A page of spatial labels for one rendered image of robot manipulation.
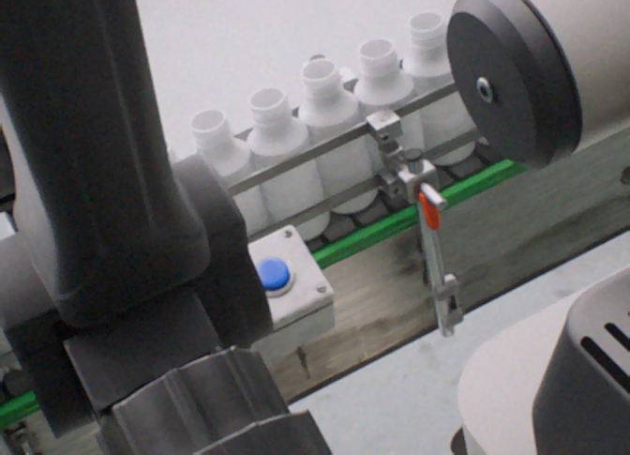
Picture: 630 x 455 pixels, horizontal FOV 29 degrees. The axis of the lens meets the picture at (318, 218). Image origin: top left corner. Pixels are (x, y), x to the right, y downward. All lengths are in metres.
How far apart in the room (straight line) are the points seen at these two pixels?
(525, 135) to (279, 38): 3.02
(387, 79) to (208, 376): 0.75
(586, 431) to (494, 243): 0.89
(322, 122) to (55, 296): 0.74
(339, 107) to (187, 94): 2.17
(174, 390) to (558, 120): 0.17
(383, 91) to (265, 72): 2.15
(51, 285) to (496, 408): 0.21
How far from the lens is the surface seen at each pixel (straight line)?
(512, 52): 0.43
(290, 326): 1.05
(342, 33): 3.41
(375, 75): 1.18
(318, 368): 1.31
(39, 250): 0.46
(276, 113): 1.14
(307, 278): 1.04
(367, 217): 1.25
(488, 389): 0.57
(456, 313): 1.28
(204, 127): 1.17
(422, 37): 1.20
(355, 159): 1.21
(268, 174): 1.16
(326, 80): 1.16
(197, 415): 0.46
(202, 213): 0.48
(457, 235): 1.30
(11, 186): 0.58
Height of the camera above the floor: 1.81
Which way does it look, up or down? 40 degrees down
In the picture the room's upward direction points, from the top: 15 degrees counter-clockwise
